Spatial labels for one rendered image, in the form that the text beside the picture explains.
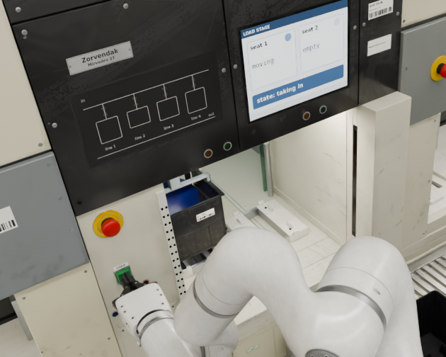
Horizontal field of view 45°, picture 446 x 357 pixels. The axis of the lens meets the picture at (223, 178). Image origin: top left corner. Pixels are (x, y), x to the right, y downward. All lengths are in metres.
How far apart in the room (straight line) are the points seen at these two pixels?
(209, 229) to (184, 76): 0.67
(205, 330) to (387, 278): 0.31
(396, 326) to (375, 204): 0.79
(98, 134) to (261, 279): 0.50
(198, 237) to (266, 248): 0.94
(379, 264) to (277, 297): 0.14
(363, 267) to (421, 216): 1.12
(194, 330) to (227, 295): 0.13
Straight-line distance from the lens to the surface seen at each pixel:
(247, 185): 2.10
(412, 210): 1.80
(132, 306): 1.18
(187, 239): 1.65
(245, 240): 0.75
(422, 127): 1.65
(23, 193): 1.10
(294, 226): 1.82
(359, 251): 0.76
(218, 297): 0.81
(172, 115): 1.14
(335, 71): 1.34
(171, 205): 1.74
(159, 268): 1.32
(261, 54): 1.20
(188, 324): 0.91
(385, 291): 0.74
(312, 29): 1.26
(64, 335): 1.34
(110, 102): 1.08
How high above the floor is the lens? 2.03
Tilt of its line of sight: 33 degrees down
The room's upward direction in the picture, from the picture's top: 8 degrees counter-clockwise
